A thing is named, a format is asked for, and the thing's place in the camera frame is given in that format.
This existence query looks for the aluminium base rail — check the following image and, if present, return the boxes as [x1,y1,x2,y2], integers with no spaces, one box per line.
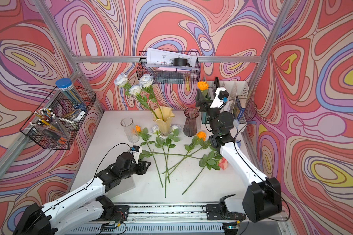
[73,201,292,235]

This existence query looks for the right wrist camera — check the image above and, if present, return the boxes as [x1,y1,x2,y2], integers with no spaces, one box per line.
[210,87,229,109]

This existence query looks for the purple ribbed glass vase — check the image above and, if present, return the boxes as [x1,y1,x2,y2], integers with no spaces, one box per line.
[183,107,200,137]

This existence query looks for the pink artificial rose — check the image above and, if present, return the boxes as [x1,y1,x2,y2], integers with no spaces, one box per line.
[182,150,228,195]

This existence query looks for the black wire wall basket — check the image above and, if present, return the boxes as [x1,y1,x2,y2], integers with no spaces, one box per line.
[136,50,201,84]

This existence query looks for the blue colourful book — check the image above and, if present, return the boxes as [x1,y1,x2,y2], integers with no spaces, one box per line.
[233,96,246,122]

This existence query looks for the black white book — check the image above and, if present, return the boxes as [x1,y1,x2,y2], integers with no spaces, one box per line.
[213,77,220,89]

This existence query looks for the yellow wavy glass vase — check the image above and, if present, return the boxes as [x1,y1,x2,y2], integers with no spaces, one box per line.
[152,106,175,139]

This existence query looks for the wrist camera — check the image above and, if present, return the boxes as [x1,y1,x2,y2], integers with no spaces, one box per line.
[131,146,143,164]
[210,87,229,109]

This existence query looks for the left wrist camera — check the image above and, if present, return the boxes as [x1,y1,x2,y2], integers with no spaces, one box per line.
[131,146,143,164]

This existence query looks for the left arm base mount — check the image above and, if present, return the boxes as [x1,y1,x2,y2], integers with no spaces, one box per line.
[97,205,130,222]

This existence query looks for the white blue artificial rose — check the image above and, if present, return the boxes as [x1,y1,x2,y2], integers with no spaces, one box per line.
[165,124,180,183]

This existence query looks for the black tape roll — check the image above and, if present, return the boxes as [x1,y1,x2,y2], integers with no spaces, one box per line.
[173,58,191,67]

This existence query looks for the clear pen cup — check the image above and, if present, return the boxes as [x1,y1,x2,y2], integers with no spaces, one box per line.
[29,108,71,143]

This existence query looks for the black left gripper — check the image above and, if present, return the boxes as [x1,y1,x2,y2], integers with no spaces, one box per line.
[120,159,152,180]

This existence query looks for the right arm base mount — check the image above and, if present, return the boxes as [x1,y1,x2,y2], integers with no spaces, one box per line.
[203,204,247,222]

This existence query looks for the white desktop file organizer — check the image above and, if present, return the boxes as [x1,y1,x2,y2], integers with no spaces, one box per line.
[196,78,249,132]

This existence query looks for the black wire side basket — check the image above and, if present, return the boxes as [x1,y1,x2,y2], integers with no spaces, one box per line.
[20,86,96,150]

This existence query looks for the green circuit board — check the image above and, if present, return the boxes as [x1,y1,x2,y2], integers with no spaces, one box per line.
[100,224,120,231]

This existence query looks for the blue lid pencil jar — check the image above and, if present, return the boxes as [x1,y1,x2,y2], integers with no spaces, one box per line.
[55,78,87,112]

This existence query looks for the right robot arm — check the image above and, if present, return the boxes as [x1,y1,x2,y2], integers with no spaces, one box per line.
[196,94,282,223]

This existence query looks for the white paper sheets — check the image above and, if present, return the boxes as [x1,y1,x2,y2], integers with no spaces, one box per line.
[146,48,200,71]

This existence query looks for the clear glass vase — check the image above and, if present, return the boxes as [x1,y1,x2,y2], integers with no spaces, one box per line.
[121,117,139,144]

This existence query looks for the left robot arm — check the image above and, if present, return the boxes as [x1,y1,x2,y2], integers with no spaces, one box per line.
[13,150,151,235]

